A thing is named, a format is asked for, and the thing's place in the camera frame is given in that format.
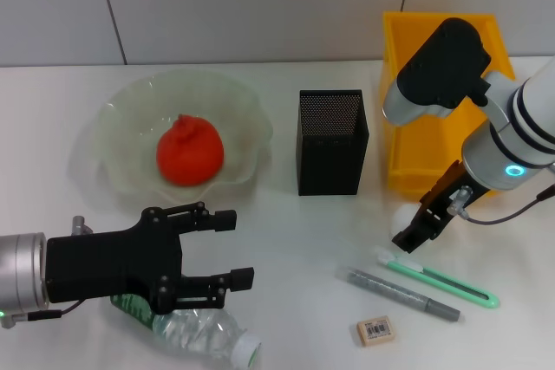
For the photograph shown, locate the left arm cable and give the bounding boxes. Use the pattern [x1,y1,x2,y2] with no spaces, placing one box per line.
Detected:
[25,299,84,321]

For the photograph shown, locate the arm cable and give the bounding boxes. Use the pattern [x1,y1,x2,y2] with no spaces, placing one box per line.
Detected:
[25,299,84,321]
[458,185,555,227]

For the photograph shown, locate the white paper ball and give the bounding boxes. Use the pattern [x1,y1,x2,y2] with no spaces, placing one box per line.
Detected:
[390,204,420,242]

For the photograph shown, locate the translucent glass fruit plate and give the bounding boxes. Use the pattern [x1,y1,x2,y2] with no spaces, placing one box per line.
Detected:
[92,68,275,217]

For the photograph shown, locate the clear green-label water bottle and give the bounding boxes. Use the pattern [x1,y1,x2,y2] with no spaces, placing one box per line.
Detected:
[109,293,263,369]

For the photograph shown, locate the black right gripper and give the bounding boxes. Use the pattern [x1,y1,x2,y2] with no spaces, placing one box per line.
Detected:
[391,159,490,255]

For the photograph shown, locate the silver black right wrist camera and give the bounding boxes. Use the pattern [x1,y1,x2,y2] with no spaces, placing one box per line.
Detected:
[382,17,493,127]

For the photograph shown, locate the yellow plastic bin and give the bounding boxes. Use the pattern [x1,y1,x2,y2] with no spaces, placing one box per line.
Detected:
[380,10,517,209]

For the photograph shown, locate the grey marker pen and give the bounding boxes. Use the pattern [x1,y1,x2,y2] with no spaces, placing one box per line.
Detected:
[335,265,462,324]

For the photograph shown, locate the mint green utility knife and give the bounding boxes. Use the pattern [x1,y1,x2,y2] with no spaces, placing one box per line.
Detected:
[375,245,501,311]

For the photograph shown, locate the black mesh pen holder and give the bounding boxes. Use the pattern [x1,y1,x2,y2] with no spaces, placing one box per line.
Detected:
[296,88,371,197]

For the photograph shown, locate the beige barcode eraser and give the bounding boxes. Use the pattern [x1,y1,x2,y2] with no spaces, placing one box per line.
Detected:
[356,317,397,349]

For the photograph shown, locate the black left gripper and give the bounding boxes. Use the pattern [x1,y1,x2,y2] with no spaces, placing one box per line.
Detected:
[44,201,256,316]

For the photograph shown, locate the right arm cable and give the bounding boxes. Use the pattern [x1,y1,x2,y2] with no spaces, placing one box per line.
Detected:
[458,185,555,227]

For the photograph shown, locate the orange fruit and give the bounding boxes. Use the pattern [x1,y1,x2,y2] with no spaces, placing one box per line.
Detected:
[156,114,226,188]

